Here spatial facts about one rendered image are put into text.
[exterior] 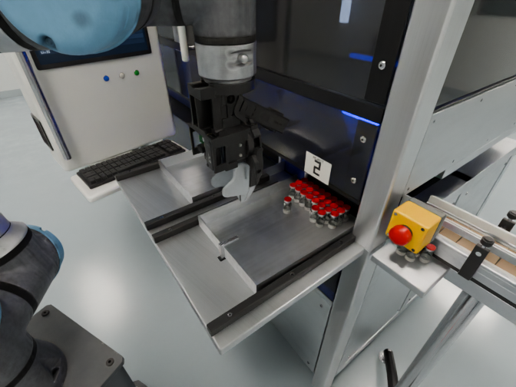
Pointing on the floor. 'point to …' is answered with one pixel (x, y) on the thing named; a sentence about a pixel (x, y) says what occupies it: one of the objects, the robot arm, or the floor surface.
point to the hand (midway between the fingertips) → (245, 193)
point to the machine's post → (394, 158)
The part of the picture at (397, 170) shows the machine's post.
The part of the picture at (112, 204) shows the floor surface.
